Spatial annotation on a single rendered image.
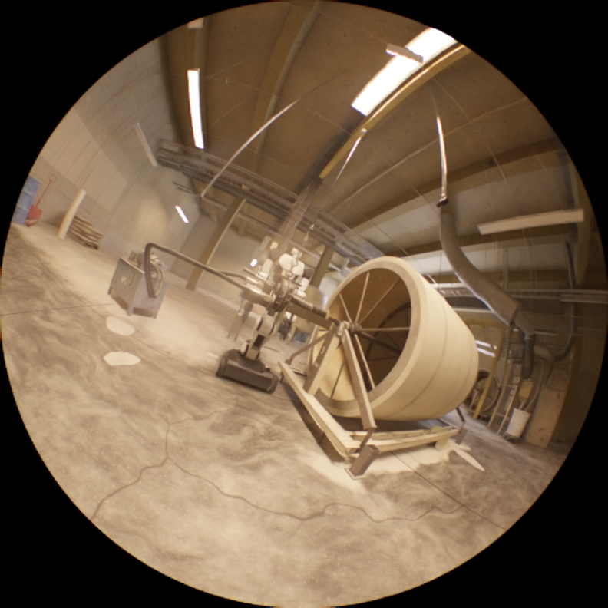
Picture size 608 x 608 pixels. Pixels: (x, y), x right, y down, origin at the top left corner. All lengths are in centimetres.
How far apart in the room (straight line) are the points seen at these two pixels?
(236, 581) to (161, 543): 23
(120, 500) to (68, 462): 22
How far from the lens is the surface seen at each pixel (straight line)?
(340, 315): 272
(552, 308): 832
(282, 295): 148
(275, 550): 86
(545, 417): 663
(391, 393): 140
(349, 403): 167
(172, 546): 79
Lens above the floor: 76
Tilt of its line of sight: 6 degrees up
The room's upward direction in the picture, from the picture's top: 24 degrees clockwise
